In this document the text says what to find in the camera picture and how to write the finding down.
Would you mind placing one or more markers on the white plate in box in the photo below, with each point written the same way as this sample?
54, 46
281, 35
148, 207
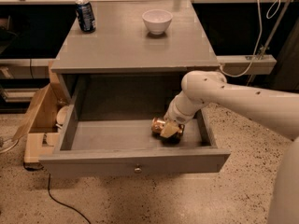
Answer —
61, 115

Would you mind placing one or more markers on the white ceramic bowl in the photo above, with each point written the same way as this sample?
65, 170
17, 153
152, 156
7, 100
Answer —
157, 20

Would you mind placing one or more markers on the orange soda can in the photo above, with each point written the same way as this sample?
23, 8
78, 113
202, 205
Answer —
157, 125

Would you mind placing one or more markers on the metal drawer knob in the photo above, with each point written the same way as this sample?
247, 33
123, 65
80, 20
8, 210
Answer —
138, 170

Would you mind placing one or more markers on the open cardboard box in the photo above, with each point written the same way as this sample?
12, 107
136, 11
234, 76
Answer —
39, 122

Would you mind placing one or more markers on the blue soda can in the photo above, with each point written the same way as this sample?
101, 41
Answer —
86, 19

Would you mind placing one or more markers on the grey cabinet counter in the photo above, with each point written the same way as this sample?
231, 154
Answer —
121, 42

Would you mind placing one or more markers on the grey open top drawer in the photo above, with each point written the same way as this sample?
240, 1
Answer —
107, 131

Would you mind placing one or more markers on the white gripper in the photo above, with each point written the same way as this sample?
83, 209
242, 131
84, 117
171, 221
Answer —
177, 115

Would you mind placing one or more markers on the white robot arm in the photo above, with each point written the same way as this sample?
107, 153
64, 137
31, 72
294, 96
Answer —
275, 110

